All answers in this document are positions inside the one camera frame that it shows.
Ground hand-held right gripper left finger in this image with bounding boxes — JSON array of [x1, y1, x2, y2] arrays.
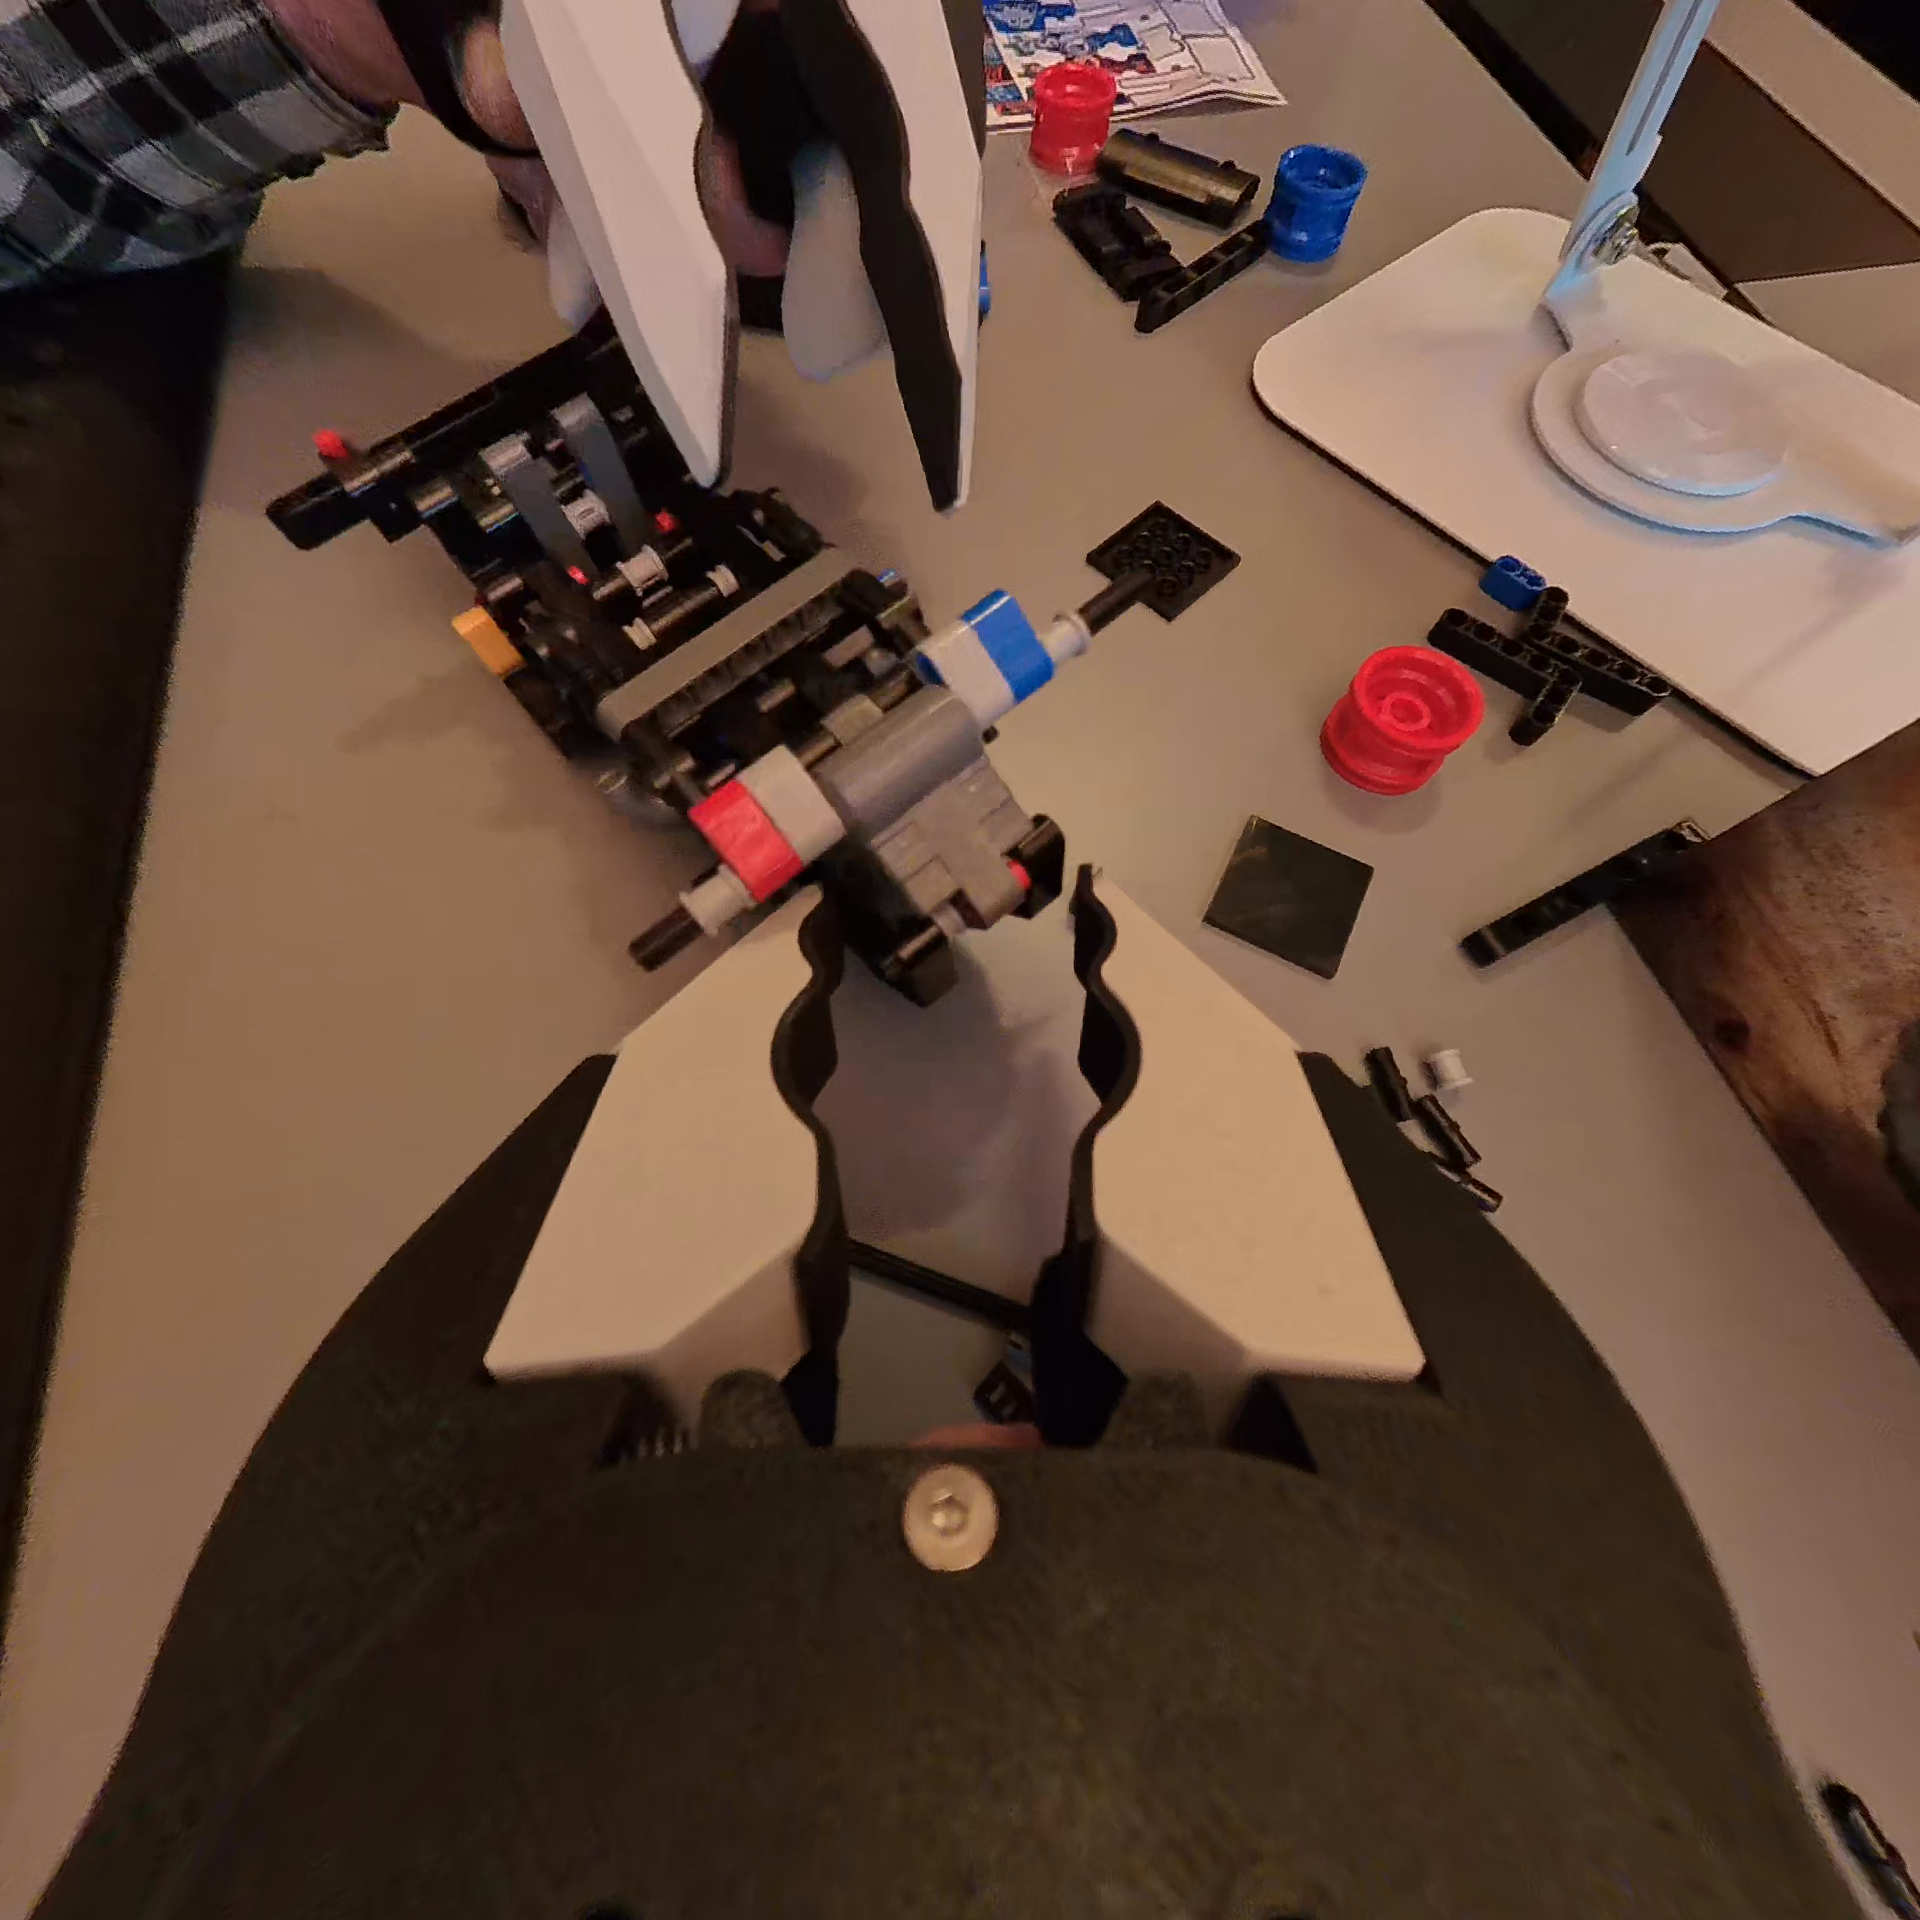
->
[[483, 893, 855, 1449]]

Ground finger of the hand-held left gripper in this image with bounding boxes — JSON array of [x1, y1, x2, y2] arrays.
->
[[499, 0, 746, 489], [780, 0, 991, 514]]

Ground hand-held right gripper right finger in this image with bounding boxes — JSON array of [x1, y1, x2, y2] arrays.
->
[[1026, 862, 1426, 1449]]

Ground toy brick truck model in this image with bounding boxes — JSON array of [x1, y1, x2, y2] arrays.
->
[[268, 323, 1150, 1008]]

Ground person's left forearm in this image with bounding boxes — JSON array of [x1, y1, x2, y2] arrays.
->
[[0, 0, 404, 291]]

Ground grey desk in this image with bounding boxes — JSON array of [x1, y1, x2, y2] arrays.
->
[[0, 0, 1920, 1920]]

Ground person's left hand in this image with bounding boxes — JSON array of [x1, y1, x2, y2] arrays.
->
[[269, 0, 548, 249]]

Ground red toy wheel hub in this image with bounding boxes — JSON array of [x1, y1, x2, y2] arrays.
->
[[1318, 645, 1489, 798], [1026, 61, 1119, 177]]

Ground bunch of small black pins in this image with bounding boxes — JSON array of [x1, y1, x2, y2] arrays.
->
[[1365, 1047, 1503, 1215]]

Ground colourful sticker sheet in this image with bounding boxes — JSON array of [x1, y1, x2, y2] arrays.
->
[[982, 0, 1289, 136]]

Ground long black axle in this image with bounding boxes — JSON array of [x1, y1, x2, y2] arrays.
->
[[847, 1238, 1037, 1328]]

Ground black smooth square tile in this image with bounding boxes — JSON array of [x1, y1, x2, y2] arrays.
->
[[1202, 814, 1375, 982]]

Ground blue toy wheel hub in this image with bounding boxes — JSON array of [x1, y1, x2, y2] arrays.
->
[[1265, 145, 1370, 265]]

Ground black holed square plate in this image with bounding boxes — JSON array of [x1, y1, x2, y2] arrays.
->
[[1087, 503, 1244, 619]]

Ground white book stand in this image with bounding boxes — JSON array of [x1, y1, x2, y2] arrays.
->
[[1252, 0, 1920, 781]]

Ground black perforated panel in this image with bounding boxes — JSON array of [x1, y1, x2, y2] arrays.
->
[[0, 248, 243, 1577]]

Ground black frame brick piece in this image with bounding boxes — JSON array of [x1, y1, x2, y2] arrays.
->
[[1049, 181, 1187, 303]]

